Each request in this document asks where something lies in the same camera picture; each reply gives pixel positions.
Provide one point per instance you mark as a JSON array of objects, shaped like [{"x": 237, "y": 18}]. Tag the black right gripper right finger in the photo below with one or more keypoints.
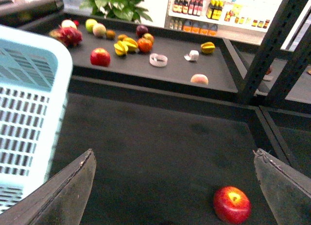
[{"x": 286, "y": 190}]

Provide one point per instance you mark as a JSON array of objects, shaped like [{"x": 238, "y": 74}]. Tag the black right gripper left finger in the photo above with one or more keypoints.
[{"x": 61, "y": 200}]

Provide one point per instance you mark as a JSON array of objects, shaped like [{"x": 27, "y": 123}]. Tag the light blue plastic basket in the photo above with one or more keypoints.
[{"x": 35, "y": 72}]

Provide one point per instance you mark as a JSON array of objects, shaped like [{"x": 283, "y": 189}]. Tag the red yellow apple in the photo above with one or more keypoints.
[{"x": 231, "y": 205}]

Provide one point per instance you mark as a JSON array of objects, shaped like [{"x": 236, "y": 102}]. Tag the pink peach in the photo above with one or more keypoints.
[{"x": 200, "y": 79}]

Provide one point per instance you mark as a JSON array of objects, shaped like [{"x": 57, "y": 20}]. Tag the large red apple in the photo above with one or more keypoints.
[{"x": 100, "y": 57}]

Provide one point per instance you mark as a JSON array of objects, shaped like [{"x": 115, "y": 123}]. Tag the pink dragon fruit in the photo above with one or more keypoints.
[{"x": 68, "y": 36}]

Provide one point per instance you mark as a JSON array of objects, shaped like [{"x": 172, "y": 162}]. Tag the front yellow starfruit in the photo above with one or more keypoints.
[{"x": 121, "y": 48}]

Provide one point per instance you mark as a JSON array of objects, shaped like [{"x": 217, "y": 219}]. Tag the yellow starfruit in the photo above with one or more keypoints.
[
  {"x": 131, "y": 44},
  {"x": 208, "y": 48},
  {"x": 121, "y": 48}
]

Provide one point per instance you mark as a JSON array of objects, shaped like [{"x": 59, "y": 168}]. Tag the far right yellow starfruit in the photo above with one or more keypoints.
[{"x": 208, "y": 48}]

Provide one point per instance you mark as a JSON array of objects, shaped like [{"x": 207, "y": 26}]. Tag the rear yellow starfruit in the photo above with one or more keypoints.
[{"x": 131, "y": 44}]

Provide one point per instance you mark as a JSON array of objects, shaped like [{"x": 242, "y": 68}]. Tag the clear tape roll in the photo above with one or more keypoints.
[{"x": 158, "y": 60}]

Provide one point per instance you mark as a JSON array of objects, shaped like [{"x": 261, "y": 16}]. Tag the left brown kiwi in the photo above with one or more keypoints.
[{"x": 110, "y": 34}]

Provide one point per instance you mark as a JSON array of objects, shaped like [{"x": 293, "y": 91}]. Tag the brown kiwi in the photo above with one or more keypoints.
[
  {"x": 110, "y": 34},
  {"x": 122, "y": 37}
]

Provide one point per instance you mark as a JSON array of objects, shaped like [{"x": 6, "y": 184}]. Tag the right brown kiwi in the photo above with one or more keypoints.
[{"x": 122, "y": 37}]

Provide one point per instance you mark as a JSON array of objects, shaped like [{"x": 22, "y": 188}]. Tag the pale round melon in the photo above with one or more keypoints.
[{"x": 99, "y": 30}]

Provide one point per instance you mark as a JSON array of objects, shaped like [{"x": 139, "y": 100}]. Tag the orange persimmon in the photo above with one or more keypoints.
[{"x": 144, "y": 45}]

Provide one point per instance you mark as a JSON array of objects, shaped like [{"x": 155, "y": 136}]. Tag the green apple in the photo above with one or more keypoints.
[{"x": 89, "y": 24}]

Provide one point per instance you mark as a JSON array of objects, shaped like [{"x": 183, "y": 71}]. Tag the dark purple fruit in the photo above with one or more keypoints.
[{"x": 141, "y": 30}]

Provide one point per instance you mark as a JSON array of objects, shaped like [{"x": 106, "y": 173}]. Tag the glass top freezer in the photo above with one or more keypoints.
[{"x": 15, "y": 13}]

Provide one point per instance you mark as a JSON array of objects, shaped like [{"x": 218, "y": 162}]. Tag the green potted plant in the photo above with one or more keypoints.
[{"x": 127, "y": 10}]

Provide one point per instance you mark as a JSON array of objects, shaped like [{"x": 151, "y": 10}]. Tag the black shelf upright post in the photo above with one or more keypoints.
[{"x": 282, "y": 23}]

